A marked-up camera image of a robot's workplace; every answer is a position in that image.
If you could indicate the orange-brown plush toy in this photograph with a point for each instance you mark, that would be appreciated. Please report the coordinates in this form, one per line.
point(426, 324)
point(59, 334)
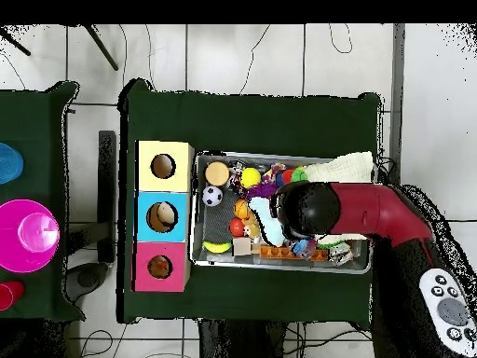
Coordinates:
point(252, 228)

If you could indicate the mint green knitted cloth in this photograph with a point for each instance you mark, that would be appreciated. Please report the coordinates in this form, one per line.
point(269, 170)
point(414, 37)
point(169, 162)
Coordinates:
point(265, 220)

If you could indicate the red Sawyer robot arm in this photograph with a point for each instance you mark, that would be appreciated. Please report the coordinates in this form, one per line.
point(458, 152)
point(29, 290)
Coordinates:
point(372, 212)

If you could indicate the shallow metal mesh bin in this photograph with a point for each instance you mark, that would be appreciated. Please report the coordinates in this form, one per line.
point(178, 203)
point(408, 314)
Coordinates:
point(216, 223)

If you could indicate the wooden box with three holes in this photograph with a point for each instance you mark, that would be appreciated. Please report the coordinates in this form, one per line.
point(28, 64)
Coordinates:
point(164, 184)

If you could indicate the small orange basketball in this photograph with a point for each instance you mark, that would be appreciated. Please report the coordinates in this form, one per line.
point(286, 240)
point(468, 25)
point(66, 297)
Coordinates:
point(241, 209)

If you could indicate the smooth yellow ball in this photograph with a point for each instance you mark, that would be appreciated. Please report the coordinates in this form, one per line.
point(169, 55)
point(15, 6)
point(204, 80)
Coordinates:
point(250, 178)

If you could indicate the small soccer ball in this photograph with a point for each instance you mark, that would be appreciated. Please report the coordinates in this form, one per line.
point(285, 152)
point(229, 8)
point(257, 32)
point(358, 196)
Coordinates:
point(212, 195)

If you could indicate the smooth orange-red ball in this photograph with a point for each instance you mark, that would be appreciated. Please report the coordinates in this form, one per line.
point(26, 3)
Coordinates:
point(236, 227)

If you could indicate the round container with orange lid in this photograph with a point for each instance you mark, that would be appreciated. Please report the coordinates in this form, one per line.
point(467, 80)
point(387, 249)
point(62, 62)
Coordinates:
point(217, 173)

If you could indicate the plain wooden cube block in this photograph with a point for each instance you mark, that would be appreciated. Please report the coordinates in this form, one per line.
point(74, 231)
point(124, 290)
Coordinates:
point(242, 246)

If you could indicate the yellow toy banana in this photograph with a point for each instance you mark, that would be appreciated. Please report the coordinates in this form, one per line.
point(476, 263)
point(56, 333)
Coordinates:
point(217, 246)

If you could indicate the orange toy brick plate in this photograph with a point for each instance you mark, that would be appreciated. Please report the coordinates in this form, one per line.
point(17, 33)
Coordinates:
point(279, 253)

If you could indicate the dark green table cloth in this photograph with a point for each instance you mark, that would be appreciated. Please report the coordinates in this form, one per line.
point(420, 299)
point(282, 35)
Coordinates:
point(33, 112)
point(261, 123)

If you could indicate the cream knitted cloth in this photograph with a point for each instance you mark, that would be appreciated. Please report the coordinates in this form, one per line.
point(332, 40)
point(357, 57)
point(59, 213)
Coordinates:
point(343, 166)

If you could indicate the black panel stand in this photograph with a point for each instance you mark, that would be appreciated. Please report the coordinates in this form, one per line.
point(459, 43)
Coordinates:
point(107, 186)

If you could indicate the grey round stand base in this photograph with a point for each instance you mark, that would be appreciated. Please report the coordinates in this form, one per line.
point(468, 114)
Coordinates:
point(87, 278)

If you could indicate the black tripod leg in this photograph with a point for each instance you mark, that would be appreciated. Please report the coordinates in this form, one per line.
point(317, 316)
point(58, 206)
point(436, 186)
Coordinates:
point(15, 44)
point(102, 48)

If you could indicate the magenta plastic bowl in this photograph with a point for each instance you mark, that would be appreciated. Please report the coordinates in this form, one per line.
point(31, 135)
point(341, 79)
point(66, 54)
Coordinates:
point(15, 242)

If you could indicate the blue round disc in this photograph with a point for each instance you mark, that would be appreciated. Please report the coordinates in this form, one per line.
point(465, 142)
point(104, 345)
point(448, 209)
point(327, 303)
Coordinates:
point(9, 164)

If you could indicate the red plastic cup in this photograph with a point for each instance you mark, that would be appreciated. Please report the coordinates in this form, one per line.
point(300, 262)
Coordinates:
point(9, 294)

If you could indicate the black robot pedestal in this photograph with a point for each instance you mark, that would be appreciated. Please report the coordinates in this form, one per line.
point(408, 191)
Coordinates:
point(238, 339)

